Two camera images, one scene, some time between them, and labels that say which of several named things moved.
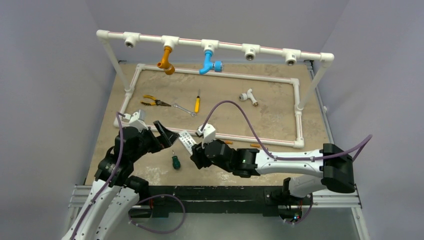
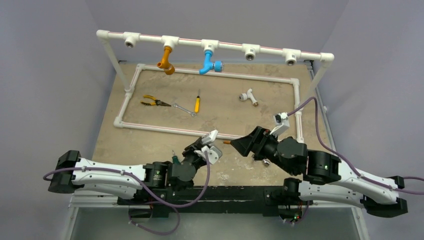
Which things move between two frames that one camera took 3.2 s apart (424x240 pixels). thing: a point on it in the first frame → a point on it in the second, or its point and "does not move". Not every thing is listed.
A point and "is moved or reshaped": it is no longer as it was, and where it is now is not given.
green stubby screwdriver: (175, 162) does not move
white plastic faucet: (244, 96) does not move
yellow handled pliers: (157, 102) does not move
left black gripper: (168, 137) → (191, 149)
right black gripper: (197, 156) → (255, 142)
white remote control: (187, 140) is moved or reshaped
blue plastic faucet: (217, 66) does not move
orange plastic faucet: (169, 68) does not move
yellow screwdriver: (197, 103) does not move
